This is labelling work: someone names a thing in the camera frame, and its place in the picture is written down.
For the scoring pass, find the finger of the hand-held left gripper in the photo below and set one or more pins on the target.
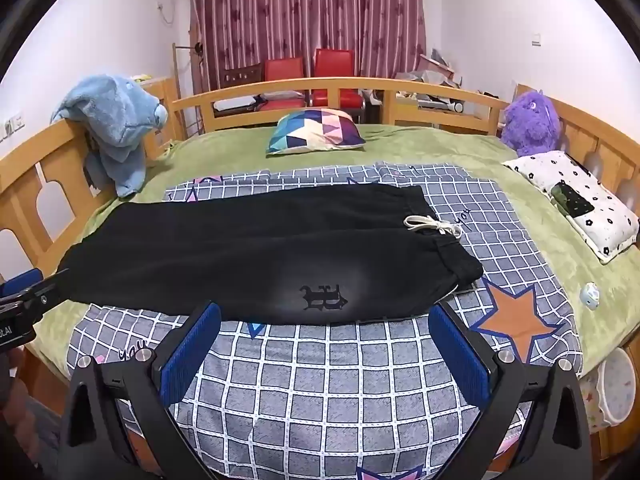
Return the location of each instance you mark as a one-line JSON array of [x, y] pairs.
[[21, 280], [50, 286]]

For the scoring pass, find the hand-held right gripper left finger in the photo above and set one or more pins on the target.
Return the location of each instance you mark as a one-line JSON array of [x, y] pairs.
[[190, 355]]

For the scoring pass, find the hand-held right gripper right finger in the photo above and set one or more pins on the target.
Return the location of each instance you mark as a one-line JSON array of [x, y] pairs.
[[460, 355]]

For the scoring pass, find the grey plaid star blanket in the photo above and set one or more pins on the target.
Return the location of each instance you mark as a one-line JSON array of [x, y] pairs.
[[325, 385]]

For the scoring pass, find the small white blue toy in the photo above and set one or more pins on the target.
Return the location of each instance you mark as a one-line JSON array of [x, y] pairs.
[[590, 296]]

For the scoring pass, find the green bed sheet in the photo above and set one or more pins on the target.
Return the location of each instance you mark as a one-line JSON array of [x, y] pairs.
[[525, 210]]

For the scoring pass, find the white plastic bin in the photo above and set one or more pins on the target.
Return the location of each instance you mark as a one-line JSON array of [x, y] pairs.
[[617, 385]]

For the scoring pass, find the blue plush toy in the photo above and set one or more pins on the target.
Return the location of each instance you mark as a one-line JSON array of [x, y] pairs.
[[115, 120]]

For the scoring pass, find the dark green patterned cloth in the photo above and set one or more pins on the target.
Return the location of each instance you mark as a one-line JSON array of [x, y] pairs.
[[572, 200]]

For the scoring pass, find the white floral pillow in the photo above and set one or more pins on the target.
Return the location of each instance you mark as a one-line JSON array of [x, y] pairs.
[[605, 215]]

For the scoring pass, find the purple plush toy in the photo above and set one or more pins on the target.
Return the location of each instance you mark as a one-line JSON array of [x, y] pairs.
[[530, 125]]

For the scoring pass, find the wooden coat rack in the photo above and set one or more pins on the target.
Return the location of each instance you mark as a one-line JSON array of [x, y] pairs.
[[176, 67]]

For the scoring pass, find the colourful triangle pattern pillow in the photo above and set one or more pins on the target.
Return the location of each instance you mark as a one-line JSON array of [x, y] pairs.
[[315, 130]]

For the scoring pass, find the pile of papers and boxes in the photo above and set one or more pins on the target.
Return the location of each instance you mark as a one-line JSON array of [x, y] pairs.
[[435, 77]]

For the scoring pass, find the brown wooden chair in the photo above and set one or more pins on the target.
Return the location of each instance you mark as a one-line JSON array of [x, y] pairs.
[[242, 75]]

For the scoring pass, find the red chair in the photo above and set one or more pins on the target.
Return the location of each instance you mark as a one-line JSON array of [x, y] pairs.
[[285, 70], [335, 65]]

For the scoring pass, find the maroon striped curtain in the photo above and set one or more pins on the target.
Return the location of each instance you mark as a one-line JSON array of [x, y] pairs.
[[310, 5]]

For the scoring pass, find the wooden bed frame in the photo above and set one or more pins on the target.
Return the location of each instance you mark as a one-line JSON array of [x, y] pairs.
[[30, 160]]

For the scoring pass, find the white wall socket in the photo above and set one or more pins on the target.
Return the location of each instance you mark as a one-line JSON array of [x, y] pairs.
[[11, 127]]

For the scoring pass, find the white wall switch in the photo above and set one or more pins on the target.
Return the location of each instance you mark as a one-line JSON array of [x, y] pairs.
[[536, 39]]

